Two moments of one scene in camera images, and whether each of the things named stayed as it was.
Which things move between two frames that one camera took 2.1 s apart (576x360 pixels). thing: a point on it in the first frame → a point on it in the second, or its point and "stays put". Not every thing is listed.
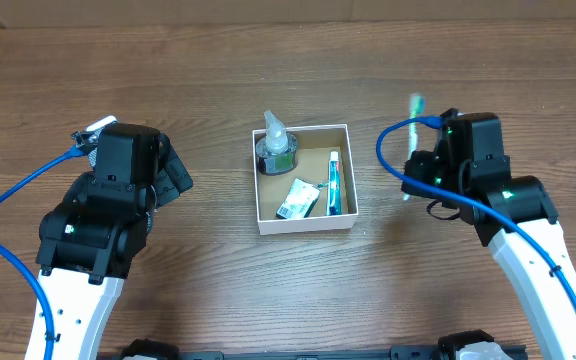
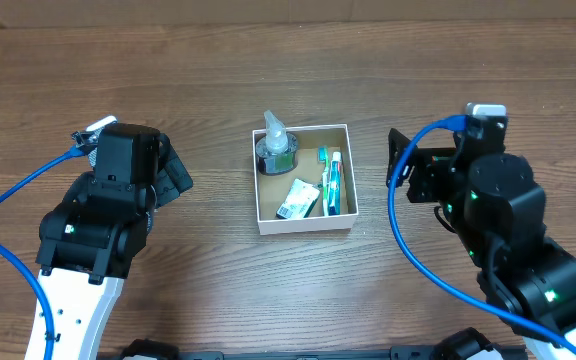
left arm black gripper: (175, 175) stays put
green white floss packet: (299, 201) stays put
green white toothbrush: (417, 111) → (323, 157)
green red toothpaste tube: (334, 207) stays put
